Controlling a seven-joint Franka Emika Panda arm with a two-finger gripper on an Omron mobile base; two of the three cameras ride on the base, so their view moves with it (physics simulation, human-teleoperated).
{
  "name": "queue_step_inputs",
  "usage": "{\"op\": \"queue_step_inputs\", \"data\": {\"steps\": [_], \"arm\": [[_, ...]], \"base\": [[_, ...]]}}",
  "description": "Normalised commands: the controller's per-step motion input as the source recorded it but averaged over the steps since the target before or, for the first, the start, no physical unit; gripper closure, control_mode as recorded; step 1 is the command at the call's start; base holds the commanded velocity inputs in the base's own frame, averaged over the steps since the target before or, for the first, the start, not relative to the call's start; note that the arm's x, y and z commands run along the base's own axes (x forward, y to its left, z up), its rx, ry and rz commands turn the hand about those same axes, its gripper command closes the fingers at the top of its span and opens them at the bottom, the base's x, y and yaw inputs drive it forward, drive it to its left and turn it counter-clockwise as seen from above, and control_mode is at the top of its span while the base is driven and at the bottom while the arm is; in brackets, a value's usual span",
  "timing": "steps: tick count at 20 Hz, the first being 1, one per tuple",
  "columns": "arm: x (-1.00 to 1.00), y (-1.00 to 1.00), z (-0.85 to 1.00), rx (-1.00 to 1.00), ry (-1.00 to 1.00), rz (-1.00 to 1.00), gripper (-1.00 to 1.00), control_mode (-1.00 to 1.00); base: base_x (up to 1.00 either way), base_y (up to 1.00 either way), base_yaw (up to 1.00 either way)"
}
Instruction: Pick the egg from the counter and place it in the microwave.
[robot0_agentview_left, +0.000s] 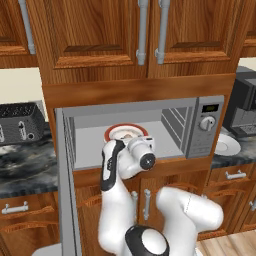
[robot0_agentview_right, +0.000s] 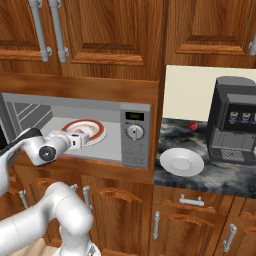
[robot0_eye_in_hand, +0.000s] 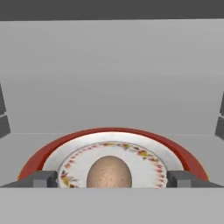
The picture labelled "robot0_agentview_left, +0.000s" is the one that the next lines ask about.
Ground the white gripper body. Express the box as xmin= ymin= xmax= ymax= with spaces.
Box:
xmin=121 ymin=132 xmax=144 ymax=142

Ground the grey microwave oven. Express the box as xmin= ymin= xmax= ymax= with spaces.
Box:
xmin=61 ymin=95 xmax=225 ymax=172

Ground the grey microwave door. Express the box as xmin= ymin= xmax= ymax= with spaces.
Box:
xmin=54 ymin=107 xmax=83 ymax=256

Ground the red rimmed white plate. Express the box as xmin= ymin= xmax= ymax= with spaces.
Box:
xmin=103 ymin=123 xmax=150 ymax=144

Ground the wooden cabinet door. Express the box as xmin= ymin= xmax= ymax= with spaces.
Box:
xmin=229 ymin=181 xmax=256 ymax=234
xmin=0 ymin=221 xmax=62 ymax=256
xmin=138 ymin=169 xmax=212 ymax=242
xmin=73 ymin=175 xmax=141 ymax=256

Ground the wooden drawer front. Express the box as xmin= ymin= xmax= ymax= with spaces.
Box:
xmin=0 ymin=191 xmax=60 ymax=232
xmin=207 ymin=162 xmax=256 ymax=188

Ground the plain white plate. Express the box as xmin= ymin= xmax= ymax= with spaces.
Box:
xmin=213 ymin=132 xmax=242 ymax=157

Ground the wooden cupboard door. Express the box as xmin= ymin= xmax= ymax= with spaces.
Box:
xmin=0 ymin=0 xmax=38 ymax=69
xmin=27 ymin=0 xmax=150 ymax=85
xmin=239 ymin=0 xmax=256 ymax=58
xmin=147 ymin=0 xmax=249 ymax=80

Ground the grey toaster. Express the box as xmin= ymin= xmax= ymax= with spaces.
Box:
xmin=0 ymin=101 xmax=47 ymax=146

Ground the black coffee machine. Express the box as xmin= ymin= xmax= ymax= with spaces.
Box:
xmin=222 ymin=65 xmax=256 ymax=139

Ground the grey cupboard handle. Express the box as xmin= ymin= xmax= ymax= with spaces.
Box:
xmin=154 ymin=0 xmax=171 ymax=65
xmin=135 ymin=0 xmax=150 ymax=66
xmin=18 ymin=0 xmax=37 ymax=56

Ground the grey drawer handle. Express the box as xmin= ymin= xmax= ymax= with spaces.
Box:
xmin=1 ymin=200 xmax=30 ymax=215
xmin=224 ymin=169 xmax=248 ymax=181

